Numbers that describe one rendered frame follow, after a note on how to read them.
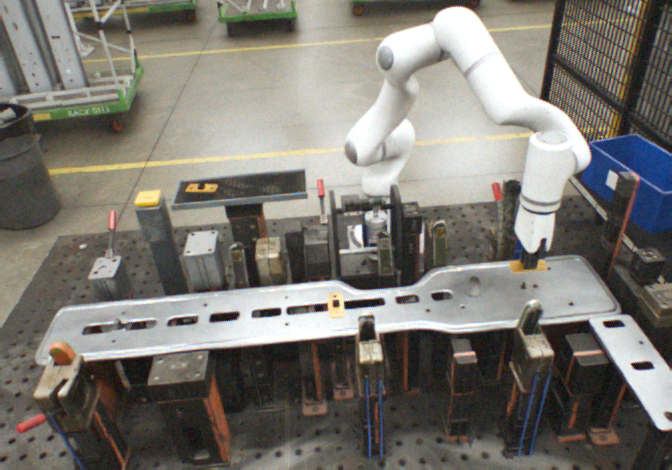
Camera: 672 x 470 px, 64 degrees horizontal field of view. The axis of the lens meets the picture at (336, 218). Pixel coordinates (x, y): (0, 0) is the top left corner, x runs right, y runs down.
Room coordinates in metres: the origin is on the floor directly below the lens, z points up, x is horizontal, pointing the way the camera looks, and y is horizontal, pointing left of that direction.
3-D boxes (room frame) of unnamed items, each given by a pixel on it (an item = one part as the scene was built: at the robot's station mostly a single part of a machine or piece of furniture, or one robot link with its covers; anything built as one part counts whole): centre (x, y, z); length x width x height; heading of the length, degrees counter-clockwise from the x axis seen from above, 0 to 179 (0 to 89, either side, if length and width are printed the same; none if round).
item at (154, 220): (1.27, 0.52, 0.92); 0.08 x 0.08 x 0.44; 2
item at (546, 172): (0.97, -0.45, 1.34); 0.09 x 0.08 x 0.13; 121
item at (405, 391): (0.96, -0.16, 0.84); 0.12 x 0.05 x 0.29; 2
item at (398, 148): (1.52, -0.18, 1.10); 0.19 x 0.12 x 0.24; 120
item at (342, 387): (0.97, 0.02, 0.84); 0.13 x 0.05 x 0.29; 2
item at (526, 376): (0.76, -0.40, 0.87); 0.12 x 0.09 x 0.35; 2
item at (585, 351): (0.79, -0.53, 0.84); 0.11 x 0.10 x 0.28; 2
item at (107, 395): (0.93, 0.65, 0.84); 0.18 x 0.06 x 0.29; 2
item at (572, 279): (0.95, 0.04, 1.00); 1.38 x 0.22 x 0.02; 92
